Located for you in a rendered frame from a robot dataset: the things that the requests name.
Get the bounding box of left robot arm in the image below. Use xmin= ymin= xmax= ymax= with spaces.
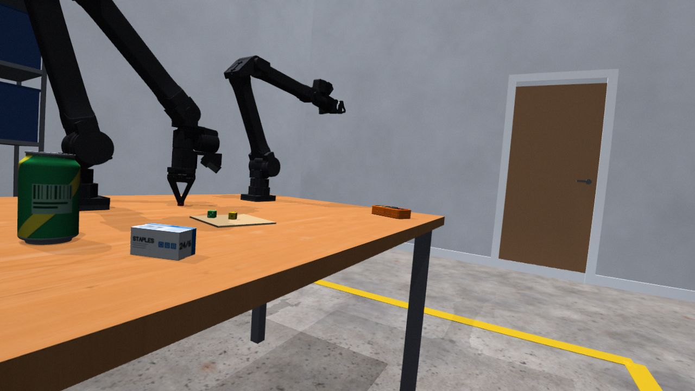
xmin=224 ymin=55 xmax=334 ymax=200

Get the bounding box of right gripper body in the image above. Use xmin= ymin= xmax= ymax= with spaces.
xmin=167 ymin=148 xmax=196 ymax=178

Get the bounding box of green soda can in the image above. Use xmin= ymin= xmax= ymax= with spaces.
xmin=17 ymin=151 xmax=80 ymax=245

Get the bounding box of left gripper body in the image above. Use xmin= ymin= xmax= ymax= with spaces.
xmin=319 ymin=99 xmax=342 ymax=114

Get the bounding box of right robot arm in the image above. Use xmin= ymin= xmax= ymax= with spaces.
xmin=24 ymin=0 xmax=222 ymax=206

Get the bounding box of orange digital multimeter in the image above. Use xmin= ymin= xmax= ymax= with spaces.
xmin=372 ymin=205 xmax=411 ymax=219

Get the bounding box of beige flat mat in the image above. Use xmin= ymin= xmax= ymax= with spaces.
xmin=190 ymin=214 xmax=276 ymax=228

